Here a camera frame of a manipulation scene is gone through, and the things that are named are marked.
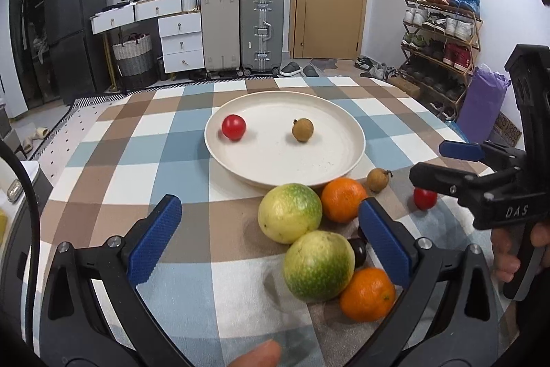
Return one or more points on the cardboard box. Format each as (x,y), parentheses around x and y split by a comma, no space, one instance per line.
(404,87)

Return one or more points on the orange mandarin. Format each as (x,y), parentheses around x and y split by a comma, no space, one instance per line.
(368,294)
(343,200)

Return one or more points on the brown longan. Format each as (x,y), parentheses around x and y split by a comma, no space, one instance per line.
(302,129)
(378,179)

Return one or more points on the white drawer cabinet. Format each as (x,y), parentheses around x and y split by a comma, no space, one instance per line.
(180,42)

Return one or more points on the woven laundry basket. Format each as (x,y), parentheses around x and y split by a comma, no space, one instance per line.
(133,59)

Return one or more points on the yellow green guava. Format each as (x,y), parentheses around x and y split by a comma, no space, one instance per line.
(290,213)
(319,266)

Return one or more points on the person's right hand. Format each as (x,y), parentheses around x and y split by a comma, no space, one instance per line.
(505,259)

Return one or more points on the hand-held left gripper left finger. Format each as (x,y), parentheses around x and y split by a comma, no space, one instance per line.
(154,240)

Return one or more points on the patterned brown box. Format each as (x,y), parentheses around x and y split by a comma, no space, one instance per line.
(507,130)

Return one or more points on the patterned floor rug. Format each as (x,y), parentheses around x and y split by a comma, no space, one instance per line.
(73,113)

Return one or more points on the silver suitcase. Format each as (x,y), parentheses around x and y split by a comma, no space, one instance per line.
(262,31)

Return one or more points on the grey sneaker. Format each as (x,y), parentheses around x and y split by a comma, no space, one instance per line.
(364,62)
(382,71)

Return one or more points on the cream round plate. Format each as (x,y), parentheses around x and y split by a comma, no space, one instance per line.
(266,152)

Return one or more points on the dark glass wardrobe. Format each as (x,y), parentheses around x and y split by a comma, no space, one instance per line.
(28,40)

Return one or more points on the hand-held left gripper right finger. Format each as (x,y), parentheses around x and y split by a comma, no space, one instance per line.
(384,238)

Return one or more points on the white desk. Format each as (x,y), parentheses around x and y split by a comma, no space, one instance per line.
(150,8)

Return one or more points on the person's left hand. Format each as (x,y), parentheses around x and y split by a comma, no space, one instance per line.
(258,354)

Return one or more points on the grey slipper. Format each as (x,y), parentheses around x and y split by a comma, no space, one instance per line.
(290,68)
(310,71)

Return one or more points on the dark purple plum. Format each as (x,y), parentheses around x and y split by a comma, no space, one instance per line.
(359,251)

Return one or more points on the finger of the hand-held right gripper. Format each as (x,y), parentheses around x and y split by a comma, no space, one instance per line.
(442,180)
(462,150)

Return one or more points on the dark grey refrigerator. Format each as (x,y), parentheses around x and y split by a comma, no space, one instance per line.
(75,27)

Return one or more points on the bamboo shoe rack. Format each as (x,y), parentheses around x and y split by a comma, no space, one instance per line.
(478,32)

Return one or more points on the purple bag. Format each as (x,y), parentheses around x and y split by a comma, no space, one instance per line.
(483,104)

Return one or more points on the beige slipper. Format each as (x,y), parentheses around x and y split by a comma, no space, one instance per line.
(28,145)
(43,133)

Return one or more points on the red cherry tomato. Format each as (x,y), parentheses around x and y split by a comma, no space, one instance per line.
(425,198)
(233,127)

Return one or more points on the beige suitcase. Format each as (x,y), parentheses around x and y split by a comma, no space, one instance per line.
(220,31)

